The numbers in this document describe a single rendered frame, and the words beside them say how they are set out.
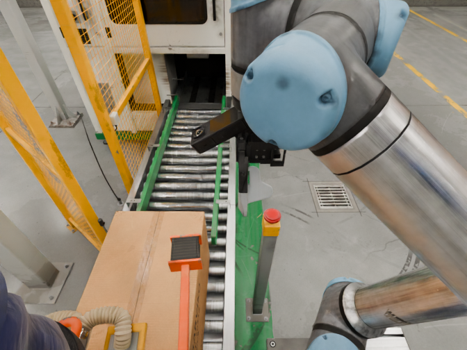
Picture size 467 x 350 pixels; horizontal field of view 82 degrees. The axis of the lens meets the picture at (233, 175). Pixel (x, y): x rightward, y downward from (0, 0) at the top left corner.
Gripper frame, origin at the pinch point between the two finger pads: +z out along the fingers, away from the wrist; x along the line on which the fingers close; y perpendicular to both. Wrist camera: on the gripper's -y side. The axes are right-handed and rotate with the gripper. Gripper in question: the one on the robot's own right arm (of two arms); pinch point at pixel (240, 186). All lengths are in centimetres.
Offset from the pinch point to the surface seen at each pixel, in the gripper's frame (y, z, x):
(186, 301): -12.5, 26.7, -11.9
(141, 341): -24.8, 38.8, -17.1
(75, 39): -74, 3, 97
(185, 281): -13.4, 26.7, -7.2
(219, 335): -8, 103, 2
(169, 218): -29, 57, 35
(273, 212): 15, 48, 31
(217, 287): -9, 97, 22
